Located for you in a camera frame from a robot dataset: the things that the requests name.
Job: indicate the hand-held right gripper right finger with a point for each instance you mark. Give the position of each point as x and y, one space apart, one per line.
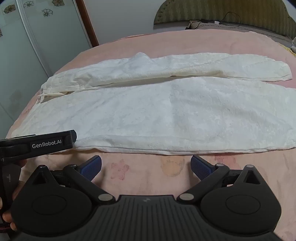
200 167

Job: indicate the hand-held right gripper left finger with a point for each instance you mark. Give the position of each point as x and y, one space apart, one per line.
91 167

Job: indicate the white pants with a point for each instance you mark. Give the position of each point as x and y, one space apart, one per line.
161 115

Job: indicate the person's left hand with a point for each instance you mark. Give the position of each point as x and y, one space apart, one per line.
7 217

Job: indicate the white flower-print wardrobe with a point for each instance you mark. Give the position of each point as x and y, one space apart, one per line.
34 46

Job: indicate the pink floral blanket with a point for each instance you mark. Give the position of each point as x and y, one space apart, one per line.
148 41

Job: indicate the brown grey pillow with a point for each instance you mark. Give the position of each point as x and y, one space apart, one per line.
249 31

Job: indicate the yellow cloth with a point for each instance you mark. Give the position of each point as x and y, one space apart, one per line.
291 49

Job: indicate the white printed cloth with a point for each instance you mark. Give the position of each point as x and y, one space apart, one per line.
293 42

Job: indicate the green striped headboard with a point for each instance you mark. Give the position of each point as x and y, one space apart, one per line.
231 9

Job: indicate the brown wooden frame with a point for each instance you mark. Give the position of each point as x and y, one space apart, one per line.
87 20

